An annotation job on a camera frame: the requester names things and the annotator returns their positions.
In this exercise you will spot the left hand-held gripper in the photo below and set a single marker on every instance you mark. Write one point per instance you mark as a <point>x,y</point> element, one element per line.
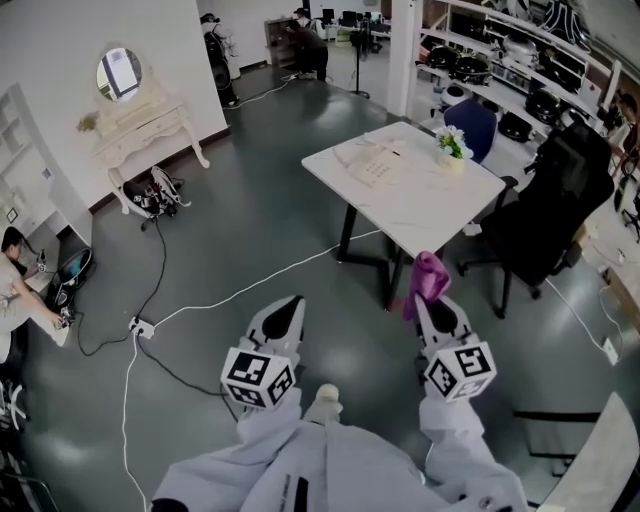
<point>257,372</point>

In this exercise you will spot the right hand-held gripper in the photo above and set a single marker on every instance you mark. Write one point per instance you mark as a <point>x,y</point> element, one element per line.
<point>460,372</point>

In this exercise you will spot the purple knitted cloth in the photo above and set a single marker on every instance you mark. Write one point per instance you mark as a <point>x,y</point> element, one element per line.
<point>427,277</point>

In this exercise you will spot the white desk telephone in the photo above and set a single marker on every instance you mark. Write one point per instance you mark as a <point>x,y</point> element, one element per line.
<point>377,170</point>

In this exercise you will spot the person's left forearm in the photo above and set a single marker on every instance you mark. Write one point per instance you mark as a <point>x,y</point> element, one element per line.
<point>270,425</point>

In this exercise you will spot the person's right forearm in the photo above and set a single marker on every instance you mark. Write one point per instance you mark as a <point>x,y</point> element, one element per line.
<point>452,435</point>

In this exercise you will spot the person's beige shoe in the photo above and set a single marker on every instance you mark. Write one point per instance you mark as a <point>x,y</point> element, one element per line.
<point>325,400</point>

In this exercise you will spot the white marble table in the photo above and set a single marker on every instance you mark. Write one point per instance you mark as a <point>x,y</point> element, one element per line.
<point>425,210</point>

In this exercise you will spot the white power strip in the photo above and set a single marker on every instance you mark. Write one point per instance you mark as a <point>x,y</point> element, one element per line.
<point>141,327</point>

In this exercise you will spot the person's light grey jacket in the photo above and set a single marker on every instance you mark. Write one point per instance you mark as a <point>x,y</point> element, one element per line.
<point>360,475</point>

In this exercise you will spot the white power adapter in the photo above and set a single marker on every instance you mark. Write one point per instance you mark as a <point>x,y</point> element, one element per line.
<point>610,351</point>

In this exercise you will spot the black mesh office chair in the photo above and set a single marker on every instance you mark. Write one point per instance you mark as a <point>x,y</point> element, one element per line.
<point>555,210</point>

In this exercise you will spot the brown cardboard box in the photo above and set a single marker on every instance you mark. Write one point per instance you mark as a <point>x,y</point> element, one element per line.
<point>625,295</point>

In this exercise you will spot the cream pot of artificial flowers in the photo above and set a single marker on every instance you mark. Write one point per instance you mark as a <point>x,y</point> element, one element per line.
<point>452,150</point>

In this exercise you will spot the black and white backpack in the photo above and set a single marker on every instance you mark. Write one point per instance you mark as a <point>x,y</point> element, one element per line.
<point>150,195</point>

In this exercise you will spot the long white table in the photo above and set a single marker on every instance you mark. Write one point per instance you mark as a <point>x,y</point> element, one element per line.
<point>605,460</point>

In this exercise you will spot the blue chair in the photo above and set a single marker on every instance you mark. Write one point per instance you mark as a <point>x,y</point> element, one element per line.
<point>472,127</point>

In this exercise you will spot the black and teal backpack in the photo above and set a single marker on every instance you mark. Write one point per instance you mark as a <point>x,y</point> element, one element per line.
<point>70,275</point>

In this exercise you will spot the white dressing table with mirror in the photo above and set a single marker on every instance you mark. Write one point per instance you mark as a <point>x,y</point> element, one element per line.
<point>145,130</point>

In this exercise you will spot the white shelf rack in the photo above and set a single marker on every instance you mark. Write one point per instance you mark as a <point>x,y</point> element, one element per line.
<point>505,95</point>

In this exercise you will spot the white pillar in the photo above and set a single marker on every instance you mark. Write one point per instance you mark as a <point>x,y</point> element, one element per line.
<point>405,60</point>

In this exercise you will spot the dried flower bunch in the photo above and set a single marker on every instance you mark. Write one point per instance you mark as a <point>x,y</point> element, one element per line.
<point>89,122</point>

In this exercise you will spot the brown wooden cabinet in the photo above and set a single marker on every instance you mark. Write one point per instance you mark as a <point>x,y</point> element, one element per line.
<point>277,42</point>

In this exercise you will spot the black standing fan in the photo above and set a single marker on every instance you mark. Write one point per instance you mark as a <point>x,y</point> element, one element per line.
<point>361,50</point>

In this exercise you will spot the white shelving unit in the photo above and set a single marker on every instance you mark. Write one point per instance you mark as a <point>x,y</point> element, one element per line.
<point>30,165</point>

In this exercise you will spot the black white striped bag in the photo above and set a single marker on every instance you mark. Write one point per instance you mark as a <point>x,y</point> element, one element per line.
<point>570,22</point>

